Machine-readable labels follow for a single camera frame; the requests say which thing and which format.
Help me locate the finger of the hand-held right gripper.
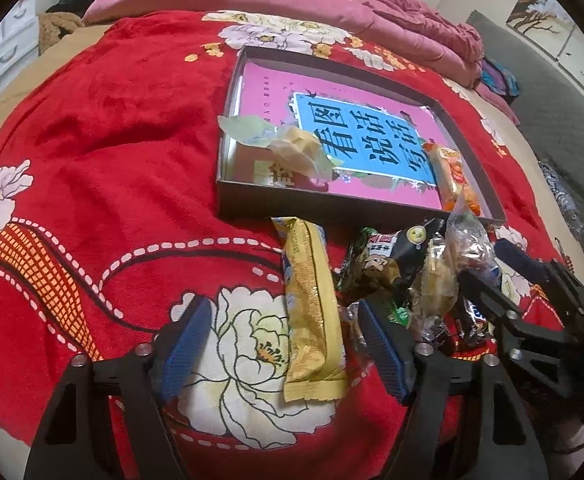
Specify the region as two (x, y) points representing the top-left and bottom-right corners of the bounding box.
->
(494, 238), (584, 329)
(459, 270), (573, 397)

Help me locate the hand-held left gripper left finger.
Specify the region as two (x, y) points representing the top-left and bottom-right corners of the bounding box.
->
(24, 295), (214, 480)

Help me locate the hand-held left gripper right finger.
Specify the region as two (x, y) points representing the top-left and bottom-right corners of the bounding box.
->
(358, 299), (542, 480)

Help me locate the round green label packet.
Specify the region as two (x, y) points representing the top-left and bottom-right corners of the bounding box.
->
(344, 300), (415, 356)

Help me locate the clear pastry packet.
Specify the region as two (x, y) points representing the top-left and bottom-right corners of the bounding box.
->
(412, 237), (460, 331)

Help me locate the clear candy bag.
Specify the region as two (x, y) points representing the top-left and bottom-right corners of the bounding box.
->
(444, 210), (497, 271)

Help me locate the long yellow snack packet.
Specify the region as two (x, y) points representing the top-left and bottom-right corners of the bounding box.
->
(271, 216), (347, 403)

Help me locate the black and green snack packet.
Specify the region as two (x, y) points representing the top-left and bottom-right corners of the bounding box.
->
(337, 217), (447, 301)

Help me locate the orange snack packet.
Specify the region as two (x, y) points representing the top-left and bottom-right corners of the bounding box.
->
(419, 140), (482, 216)

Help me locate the dark shallow cardboard box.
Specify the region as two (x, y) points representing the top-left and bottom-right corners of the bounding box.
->
(215, 45), (507, 233)

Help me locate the pale green pastry packet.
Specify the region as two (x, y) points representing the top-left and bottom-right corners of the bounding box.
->
(218, 114), (335, 183)

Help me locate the person's right forearm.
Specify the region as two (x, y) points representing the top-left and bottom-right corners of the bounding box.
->
(554, 410), (584, 477)

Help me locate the grey patterned cloth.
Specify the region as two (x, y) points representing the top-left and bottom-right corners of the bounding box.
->
(539, 157), (584, 241)

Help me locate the grey padded headboard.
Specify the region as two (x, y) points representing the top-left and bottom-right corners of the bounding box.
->
(466, 10), (584, 241)

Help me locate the purple and blue cloth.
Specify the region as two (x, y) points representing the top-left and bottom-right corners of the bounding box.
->
(479, 55), (520, 106)

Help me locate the red floral blanket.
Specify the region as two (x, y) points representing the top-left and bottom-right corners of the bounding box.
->
(0, 10), (584, 480)

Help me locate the crumpled pink quilt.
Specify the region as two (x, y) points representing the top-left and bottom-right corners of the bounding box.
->
(329, 0), (520, 126)

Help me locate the pink and blue book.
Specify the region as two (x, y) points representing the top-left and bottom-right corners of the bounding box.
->
(239, 62), (452, 211)

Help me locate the brown plush toy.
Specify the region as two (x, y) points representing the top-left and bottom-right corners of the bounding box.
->
(37, 10), (85, 53)

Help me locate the white drawer cabinet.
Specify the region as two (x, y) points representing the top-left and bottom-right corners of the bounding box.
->
(0, 0), (40, 91)

